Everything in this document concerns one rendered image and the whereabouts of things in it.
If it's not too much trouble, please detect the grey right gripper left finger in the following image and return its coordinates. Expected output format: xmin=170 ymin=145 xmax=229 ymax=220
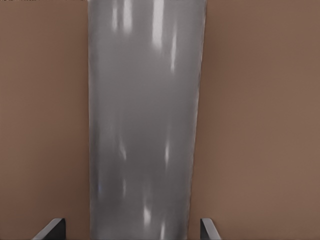
xmin=31 ymin=217 xmax=66 ymax=240

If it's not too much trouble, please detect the grey tennis ball tube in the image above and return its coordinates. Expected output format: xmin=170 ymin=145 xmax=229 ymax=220
xmin=87 ymin=0 xmax=208 ymax=240

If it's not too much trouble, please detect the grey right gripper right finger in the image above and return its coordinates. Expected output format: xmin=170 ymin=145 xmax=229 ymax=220
xmin=200 ymin=217 xmax=222 ymax=240

